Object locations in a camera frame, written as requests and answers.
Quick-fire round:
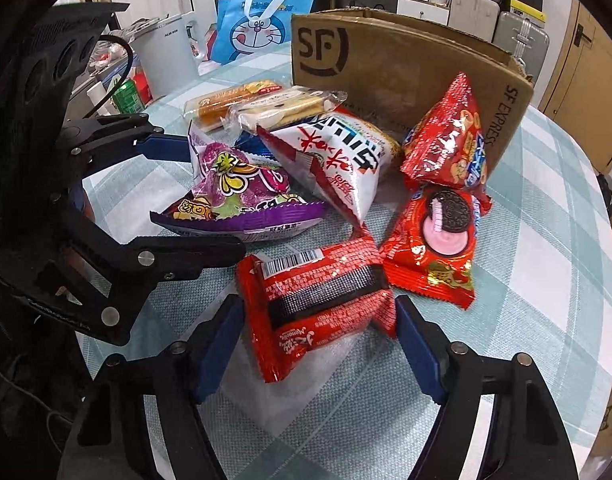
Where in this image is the wooden door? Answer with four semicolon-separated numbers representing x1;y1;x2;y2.
538;0;612;171

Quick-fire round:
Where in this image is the blue cartoon tote bag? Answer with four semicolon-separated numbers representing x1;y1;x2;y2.
208;0;317;65

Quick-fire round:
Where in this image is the silver suitcase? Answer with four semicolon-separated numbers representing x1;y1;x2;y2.
492;10;550;86

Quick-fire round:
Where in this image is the black cable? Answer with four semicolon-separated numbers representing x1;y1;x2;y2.
92;34;135;117

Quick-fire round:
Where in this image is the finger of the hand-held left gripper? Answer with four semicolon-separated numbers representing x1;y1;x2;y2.
61;112;194;182
0;194;247;347

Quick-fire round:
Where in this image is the white cracker packet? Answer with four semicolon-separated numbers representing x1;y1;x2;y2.
223;87;349;136

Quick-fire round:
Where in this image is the brown cardboard box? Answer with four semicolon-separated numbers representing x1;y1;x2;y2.
291;8;535;181

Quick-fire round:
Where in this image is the red and blue cookie packet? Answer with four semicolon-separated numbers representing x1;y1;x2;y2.
401;72;496;196

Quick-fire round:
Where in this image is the orange cake packet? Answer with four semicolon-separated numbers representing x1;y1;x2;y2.
184;79;281;132

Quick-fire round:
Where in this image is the red wafer packet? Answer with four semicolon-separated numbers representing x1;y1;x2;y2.
236;237;399;385

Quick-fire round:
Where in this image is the purple snack bag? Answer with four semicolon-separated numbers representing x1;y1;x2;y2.
151;122;327;244

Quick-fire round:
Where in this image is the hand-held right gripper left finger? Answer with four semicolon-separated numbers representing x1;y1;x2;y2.
53;294;247;480

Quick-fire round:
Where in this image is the white trash bin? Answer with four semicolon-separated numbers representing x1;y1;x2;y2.
133;9;199;101

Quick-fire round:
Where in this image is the beige suitcase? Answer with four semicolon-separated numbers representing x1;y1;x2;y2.
448;0;501;43

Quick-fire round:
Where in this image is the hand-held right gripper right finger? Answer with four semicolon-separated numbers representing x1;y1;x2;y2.
395;295;579;480

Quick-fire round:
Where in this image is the red pink-cream cookie packet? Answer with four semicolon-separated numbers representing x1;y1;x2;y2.
380;185;494;311

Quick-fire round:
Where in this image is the green can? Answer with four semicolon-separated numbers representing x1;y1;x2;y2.
111;79;147;115

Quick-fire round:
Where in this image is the white noodle snack bag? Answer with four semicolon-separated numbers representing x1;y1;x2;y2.
256;107;401;233

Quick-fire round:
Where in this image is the blue sandwich cookie packet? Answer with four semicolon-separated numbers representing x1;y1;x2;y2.
233;130;273;162

